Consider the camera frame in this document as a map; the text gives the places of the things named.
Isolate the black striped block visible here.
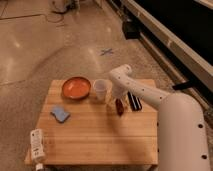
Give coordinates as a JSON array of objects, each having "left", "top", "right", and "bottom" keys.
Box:
[{"left": 127, "top": 92, "right": 142, "bottom": 111}]

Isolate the wooden table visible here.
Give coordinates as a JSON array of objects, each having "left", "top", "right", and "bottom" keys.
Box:
[{"left": 37, "top": 80, "right": 158, "bottom": 165}]

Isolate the long white rail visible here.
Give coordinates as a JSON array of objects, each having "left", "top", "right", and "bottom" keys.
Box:
[{"left": 121, "top": 0, "right": 213, "bottom": 91}]

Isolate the white object at top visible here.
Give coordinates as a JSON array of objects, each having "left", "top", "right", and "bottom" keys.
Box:
[{"left": 50, "top": 0, "right": 80, "bottom": 14}]

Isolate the white tube bottle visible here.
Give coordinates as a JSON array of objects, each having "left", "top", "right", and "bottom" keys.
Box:
[{"left": 30, "top": 129, "right": 45, "bottom": 171}]

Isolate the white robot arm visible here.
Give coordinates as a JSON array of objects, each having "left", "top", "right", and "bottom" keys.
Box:
[{"left": 109, "top": 64, "right": 211, "bottom": 171}]

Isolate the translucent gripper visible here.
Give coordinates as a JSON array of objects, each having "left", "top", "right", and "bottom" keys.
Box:
[{"left": 107, "top": 87, "right": 128, "bottom": 111}]

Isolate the white ceramic cup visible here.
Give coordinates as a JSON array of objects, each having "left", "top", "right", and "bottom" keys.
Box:
[{"left": 93, "top": 79, "right": 108, "bottom": 101}]

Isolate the black box on floor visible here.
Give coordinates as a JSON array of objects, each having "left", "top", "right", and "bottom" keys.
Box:
[{"left": 122, "top": 22, "right": 140, "bottom": 39}]

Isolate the blue sponge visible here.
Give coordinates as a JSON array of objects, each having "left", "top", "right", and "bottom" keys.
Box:
[{"left": 51, "top": 106, "right": 70, "bottom": 123}]

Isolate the orange ceramic bowl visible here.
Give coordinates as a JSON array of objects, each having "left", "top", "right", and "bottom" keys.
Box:
[{"left": 62, "top": 77, "right": 91, "bottom": 100}]

